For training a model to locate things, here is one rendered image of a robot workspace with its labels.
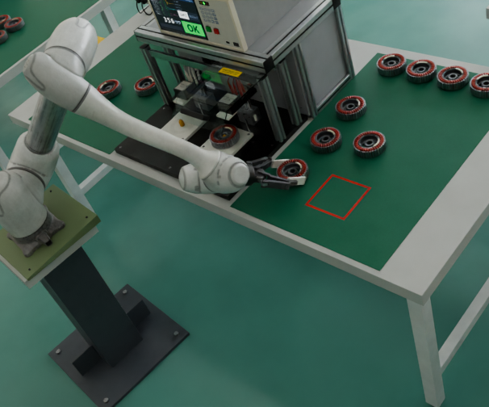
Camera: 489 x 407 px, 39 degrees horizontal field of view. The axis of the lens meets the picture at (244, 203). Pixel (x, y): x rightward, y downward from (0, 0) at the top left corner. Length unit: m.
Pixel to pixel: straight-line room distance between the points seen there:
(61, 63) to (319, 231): 0.93
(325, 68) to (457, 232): 0.86
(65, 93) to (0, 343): 1.75
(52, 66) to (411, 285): 1.20
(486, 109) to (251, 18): 0.86
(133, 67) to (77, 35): 1.18
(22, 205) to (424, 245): 1.35
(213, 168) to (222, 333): 1.13
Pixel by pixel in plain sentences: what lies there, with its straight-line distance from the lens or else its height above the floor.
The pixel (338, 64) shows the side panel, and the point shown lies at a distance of 2.71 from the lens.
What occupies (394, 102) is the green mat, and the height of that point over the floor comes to 0.75.
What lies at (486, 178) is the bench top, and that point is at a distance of 2.29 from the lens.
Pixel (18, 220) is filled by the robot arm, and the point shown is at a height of 0.91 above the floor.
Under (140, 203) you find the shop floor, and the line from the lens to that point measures 3.76.
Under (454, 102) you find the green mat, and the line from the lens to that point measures 2.58.
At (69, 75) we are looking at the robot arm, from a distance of 2.09.
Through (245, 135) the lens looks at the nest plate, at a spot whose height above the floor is 0.78.
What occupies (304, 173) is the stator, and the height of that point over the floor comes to 0.78.
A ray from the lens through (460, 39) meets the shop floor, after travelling 4.25.
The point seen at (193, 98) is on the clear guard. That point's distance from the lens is 2.39.
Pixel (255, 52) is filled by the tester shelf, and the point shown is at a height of 1.12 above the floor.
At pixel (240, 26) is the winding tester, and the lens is 2.39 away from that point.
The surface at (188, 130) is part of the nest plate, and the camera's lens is 2.74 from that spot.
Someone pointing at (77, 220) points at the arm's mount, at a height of 0.78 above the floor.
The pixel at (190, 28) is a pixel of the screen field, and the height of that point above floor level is 1.17.
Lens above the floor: 2.36
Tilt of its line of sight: 42 degrees down
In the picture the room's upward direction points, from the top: 21 degrees counter-clockwise
